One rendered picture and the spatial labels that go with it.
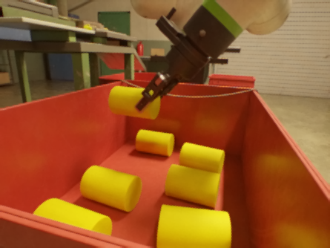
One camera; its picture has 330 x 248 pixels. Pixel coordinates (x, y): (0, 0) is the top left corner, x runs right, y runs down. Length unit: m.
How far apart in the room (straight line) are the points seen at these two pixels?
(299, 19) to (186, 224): 6.37
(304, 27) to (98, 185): 6.38
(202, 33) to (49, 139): 0.34
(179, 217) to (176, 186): 0.12
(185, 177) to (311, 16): 6.36
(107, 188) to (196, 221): 0.18
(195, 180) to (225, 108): 0.29
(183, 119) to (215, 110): 0.10
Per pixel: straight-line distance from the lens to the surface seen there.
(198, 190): 0.45
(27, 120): 0.42
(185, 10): 0.82
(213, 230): 0.35
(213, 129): 0.69
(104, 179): 0.45
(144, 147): 0.65
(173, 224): 0.35
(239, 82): 3.01
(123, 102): 0.50
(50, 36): 0.85
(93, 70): 1.41
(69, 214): 0.37
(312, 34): 6.64
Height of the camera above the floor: 0.92
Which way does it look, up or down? 18 degrees down
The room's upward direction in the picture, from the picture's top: 2 degrees clockwise
